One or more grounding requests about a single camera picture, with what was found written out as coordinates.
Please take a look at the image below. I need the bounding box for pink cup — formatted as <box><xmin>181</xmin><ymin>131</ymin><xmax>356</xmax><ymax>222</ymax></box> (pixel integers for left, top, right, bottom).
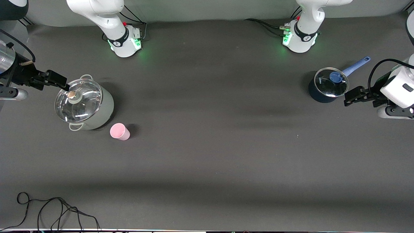
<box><xmin>110</xmin><ymin>123</ymin><xmax>131</xmax><ymax>141</ymax></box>

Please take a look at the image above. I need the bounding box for glass lid with blue knob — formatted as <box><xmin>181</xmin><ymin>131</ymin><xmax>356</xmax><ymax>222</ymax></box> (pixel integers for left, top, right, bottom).
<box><xmin>314</xmin><ymin>67</ymin><xmax>350</xmax><ymax>98</ymax></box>

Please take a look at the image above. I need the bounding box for glass lid with tan knob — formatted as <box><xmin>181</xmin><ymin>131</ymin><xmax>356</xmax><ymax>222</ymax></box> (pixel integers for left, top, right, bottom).
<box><xmin>54</xmin><ymin>79</ymin><xmax>103</xmax><ymax>124</ymax></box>

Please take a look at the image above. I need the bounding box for dark blue saucepan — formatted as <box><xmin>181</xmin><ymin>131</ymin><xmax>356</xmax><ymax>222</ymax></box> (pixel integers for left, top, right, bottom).
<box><xmin>308</xmin><ymin>57</ymin><xmax>371</xmax><ymax>104</ymax></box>

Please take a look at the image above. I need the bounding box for dark grey table mat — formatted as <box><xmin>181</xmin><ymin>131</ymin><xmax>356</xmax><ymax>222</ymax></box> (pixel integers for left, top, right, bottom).
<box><xmin>0</xmin><ymin>13</ymin><xmax>414</xmax><ymax>232</ymax></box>

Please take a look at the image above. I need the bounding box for black left arm wrist cable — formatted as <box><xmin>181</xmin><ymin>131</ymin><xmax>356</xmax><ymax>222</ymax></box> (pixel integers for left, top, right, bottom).
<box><xmin>369</xmin><ymin>58</ymin><xmax>410</xmax><ymax>97</ymax></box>

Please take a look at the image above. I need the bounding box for black arm wrist cable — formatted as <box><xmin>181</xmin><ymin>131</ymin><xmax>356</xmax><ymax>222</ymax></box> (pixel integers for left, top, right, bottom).
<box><xmin>0</xmin><ymin>29</ymin><xmax>36</xmax><ymax>65</ymax></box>
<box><xmin>369</xmin><ymin>58</ymin><xmax>410</xmax><ymax>97</ymax></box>

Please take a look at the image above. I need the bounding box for black right arm wrist cable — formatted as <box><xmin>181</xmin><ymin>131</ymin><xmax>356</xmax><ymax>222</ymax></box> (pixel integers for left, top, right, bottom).
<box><xmin>0</xmin><ymin>29</ymin><xmax>36</xmax><ymax>65</ymax></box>

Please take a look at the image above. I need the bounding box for pale grey two-handled pot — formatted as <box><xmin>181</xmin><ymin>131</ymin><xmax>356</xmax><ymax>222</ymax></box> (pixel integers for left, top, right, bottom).
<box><xmin>54</xmin><ymin>74</ymin><xmax>114</xmax><ymax>131</ymax></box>

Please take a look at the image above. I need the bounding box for black right arm base cable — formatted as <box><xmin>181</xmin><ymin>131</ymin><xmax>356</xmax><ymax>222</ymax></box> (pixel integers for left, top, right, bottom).
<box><xmin>117</xmin><ymin>6</ymin><xmax>148</xmax><ymax>41</ymax></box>

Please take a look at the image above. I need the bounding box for black arm base cable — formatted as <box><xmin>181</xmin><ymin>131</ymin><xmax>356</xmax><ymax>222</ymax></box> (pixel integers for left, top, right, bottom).
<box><xmin>244</xmin><ymin>18</ymin><xmax>290</xmax><ymax>37</ymax></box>
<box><xmin>117</xmin><ymin>6</ymin><xmax>148</xmax><ymax>41</ymax></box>

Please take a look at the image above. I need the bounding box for black left arm base cable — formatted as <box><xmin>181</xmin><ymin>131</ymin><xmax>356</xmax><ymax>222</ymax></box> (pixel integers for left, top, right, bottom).
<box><xmin>244</xmin><ymin>18</ymin><xmax>290</xmax><ymax>37</ymax></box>

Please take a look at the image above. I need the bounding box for thin black loose cable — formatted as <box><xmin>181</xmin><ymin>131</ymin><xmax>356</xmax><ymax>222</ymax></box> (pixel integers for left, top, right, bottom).
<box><xmin>0</xmin><ymin>192</ymin><xmax>101</xmax><ymax>232</ymax></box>

